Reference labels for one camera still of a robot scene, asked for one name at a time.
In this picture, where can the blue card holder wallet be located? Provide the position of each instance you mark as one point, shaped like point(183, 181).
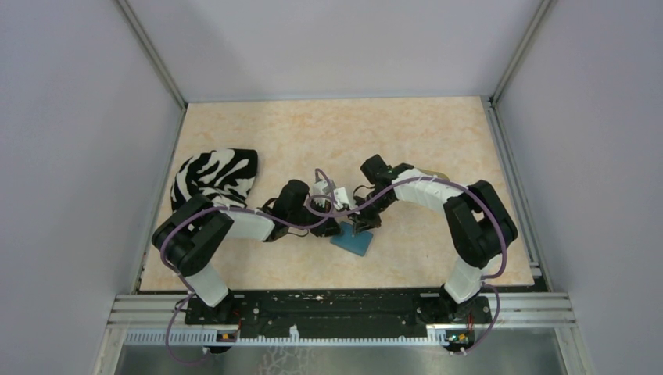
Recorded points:
point(348, 240)

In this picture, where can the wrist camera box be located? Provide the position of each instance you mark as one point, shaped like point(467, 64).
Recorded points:
point(342, 200)
point(322, 187)

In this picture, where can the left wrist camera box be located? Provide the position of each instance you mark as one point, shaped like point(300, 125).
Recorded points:
point(322, 187)

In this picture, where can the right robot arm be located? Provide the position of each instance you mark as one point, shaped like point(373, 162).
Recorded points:
point(480, 226)

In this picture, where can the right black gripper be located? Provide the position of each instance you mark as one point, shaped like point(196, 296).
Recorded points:
point(362, 222)

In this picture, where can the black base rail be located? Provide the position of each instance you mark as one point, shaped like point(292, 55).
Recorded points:
point(347, 314)

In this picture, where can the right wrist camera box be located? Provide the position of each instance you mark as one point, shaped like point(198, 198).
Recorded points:
point(342, 200)

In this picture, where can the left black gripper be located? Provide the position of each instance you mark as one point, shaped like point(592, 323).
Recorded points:
point(330, 227)

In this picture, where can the zebra striped cloth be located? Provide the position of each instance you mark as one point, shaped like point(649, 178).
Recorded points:
point(225, 176)

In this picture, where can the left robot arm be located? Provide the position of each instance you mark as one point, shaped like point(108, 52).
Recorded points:
point(189, 238)

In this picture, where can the cream oval card tray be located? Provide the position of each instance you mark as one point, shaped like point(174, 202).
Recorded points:
point(434, 173)

